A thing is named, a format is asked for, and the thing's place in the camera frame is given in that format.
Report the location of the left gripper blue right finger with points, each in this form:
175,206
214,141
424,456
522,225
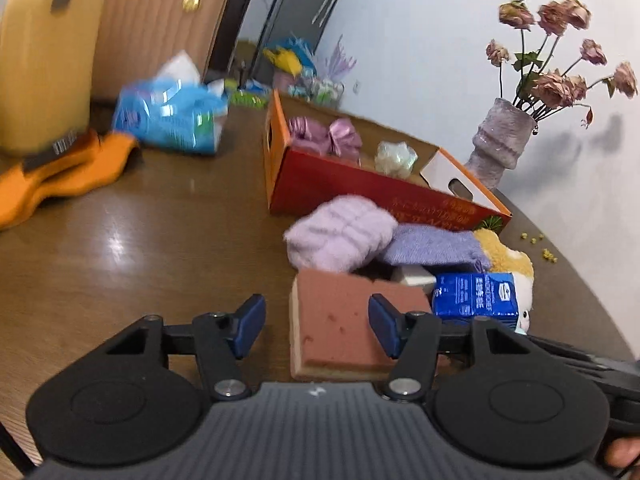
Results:
388,324

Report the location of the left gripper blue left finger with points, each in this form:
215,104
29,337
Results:
246,324

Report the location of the pink layered sponge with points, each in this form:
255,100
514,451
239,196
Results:
330,335

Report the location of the white and yellow plush toy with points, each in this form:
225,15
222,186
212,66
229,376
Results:
506,260

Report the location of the iridescent plastic-wrapped soft bundle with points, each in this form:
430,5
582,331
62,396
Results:
395,159

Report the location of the person's right hand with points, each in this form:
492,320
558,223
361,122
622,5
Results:
622,452

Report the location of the small white box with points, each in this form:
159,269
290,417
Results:
414,275

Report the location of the purple knitted cloth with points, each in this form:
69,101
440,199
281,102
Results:
422,245

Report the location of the blue tissue pack box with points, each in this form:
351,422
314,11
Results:
463,296

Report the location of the lilac fluffy towel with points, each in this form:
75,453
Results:
340,236

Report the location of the yellow crumb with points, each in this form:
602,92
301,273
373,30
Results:
549,256
532,239

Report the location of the red orange cardboard box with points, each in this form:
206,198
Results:
439,190

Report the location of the pink satin bow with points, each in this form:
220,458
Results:
339,138

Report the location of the blue tissue packet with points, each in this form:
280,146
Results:
174,110

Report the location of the purple textured vase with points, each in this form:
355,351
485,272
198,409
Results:
500,140

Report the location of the storage cart with bottles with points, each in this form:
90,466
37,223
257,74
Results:
322,92

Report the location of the yellow watering can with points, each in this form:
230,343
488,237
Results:
284,60

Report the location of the dried pink roses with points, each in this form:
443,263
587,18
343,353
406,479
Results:
528,79

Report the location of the grey refrigerator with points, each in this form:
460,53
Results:
304,19

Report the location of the peach suitcase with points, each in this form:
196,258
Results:
137,37

